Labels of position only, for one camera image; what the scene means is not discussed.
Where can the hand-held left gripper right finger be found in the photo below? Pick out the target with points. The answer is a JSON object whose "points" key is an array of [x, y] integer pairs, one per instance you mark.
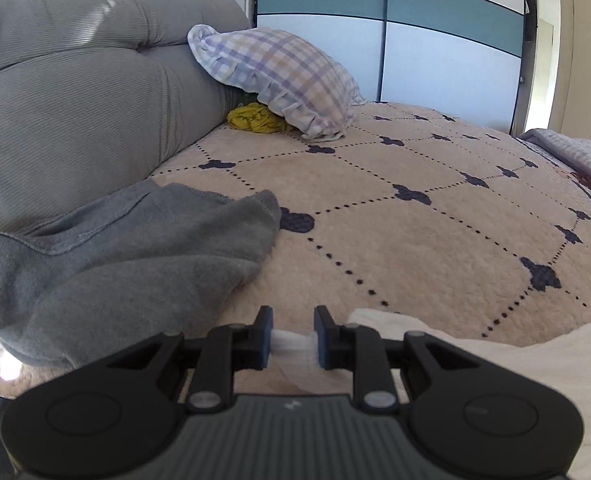
{"points": [[322, 337]]}

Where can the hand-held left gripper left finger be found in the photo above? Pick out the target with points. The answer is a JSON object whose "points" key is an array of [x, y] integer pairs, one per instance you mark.
{"points": [[267, 337]]}

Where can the white pants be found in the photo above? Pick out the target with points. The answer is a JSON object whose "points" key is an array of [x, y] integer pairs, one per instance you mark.
{"points": [[525, 360]]}

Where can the beige printed bed blanket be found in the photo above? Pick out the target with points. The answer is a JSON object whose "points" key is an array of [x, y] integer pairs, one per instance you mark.
{"points": [[400, 235]]}

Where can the grey garment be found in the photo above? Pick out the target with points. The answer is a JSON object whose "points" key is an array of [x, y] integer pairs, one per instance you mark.
{"points": [[125, 270]]}

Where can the yellow cloth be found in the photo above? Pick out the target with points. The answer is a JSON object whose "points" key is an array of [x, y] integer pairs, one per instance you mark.
{"points": [[250, 119]]}

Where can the plaid frilled pillow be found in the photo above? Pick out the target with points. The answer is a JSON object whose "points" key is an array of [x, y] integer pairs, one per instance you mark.
{"points": [[285, 75]]}

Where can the grey padded headboard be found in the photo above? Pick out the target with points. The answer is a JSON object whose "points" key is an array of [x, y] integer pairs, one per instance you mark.
{"points": [[75, 110]]}

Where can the blue and white wardrobe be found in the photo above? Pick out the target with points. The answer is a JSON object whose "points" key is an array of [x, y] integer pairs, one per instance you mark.
{"points": [[425, 50]]}

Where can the purple plaid fleece blanket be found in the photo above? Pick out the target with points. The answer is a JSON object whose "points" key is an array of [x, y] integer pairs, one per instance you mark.
{"points": [[580, 160]]}

